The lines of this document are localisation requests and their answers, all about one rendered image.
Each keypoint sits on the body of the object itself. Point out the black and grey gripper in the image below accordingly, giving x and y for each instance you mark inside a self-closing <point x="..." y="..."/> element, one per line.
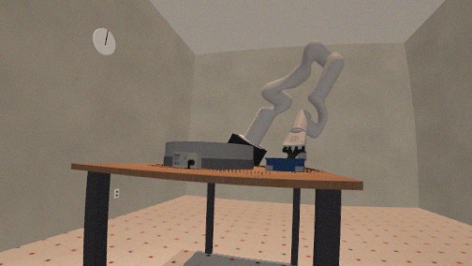
<point x="295" y="138"/>

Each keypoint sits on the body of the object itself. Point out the blue crate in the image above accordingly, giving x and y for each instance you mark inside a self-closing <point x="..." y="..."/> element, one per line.
<point x="285" y="164"/>

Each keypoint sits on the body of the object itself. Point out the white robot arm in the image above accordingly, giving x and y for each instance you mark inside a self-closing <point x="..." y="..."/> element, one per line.
<point x="273" y="92"/>

